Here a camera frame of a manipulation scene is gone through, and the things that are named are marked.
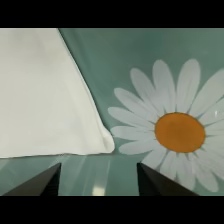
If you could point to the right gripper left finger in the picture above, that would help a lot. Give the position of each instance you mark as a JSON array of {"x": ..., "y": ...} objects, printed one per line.
[{"x": 46, "y": 182}]

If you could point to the white T-shirt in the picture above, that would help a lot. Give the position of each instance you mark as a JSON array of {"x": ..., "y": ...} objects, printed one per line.
[{"x": 43, "y": 96}]

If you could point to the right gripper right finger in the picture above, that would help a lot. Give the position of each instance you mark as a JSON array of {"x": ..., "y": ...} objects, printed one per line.
[{"x": 156, "y": 183}]

